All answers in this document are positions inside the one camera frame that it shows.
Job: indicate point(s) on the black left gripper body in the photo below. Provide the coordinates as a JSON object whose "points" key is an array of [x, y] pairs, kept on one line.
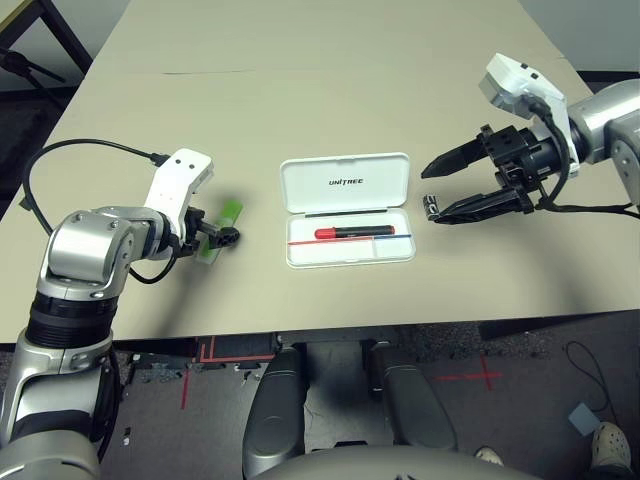
{"points": [[195, 230]]}

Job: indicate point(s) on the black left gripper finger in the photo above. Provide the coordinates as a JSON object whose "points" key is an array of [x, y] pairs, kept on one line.
{"points": [[217, 229], [227, 241]]}

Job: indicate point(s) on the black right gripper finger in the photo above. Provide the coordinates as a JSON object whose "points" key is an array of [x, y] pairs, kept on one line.
{"points": [[450, 162], [480, 207]]}

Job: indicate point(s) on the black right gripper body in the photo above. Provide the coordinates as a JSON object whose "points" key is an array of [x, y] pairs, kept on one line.
{"points": [[520, 155]]}

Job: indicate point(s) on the green ruler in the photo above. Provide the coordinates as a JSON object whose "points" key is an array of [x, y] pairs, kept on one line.
{"points": [[232, 210]]}

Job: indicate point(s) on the white plastic pencil case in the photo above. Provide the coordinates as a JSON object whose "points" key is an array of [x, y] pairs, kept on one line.
{"points": [[345, 200]]}

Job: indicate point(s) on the red black whiteboard marker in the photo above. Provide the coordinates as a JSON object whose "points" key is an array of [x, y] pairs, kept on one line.
{"points": [[350, 232]]}

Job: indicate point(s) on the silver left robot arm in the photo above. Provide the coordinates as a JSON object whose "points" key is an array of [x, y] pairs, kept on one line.
{"points": [[85, 245]]}

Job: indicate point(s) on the dark grey left robot leg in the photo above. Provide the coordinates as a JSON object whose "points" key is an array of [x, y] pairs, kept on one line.
{"points": [[275, 415]]}

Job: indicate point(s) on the dark grey robot leg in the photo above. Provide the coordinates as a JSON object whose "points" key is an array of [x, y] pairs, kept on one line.
{"points": [[415, 405], [275, 415]]}

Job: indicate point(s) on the dark grey right robot leg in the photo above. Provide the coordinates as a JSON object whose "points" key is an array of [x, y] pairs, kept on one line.
{"points": [[415, 405]]}

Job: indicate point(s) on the small white floor item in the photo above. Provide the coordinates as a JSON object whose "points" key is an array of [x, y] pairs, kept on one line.
{"points": [[126, 440]]}

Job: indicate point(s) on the black tripod stand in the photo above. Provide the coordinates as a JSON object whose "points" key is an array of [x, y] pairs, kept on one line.
{"points": [[30, 67]]}

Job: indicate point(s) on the grey blue foot pedal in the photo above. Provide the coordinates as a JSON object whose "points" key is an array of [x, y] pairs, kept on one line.
{"points": [[582, 419]]}

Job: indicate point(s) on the white bystander shoe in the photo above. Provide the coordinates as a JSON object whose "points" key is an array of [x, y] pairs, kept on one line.
{"points": [[489, 456]]}

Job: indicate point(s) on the beige perforated clog shoe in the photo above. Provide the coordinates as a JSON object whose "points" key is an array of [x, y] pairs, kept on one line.
{"points": [[610, 442]]}

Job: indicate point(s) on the grey robot torso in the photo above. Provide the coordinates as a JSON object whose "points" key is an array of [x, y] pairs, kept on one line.
{"points": [[390, 467]]}

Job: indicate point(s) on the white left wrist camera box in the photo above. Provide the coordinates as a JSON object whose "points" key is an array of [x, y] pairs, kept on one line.
{"points": [[180, 175]]}

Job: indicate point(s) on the black metal frame table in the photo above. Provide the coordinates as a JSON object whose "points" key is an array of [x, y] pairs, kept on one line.
{"points": [[67, 30]]}

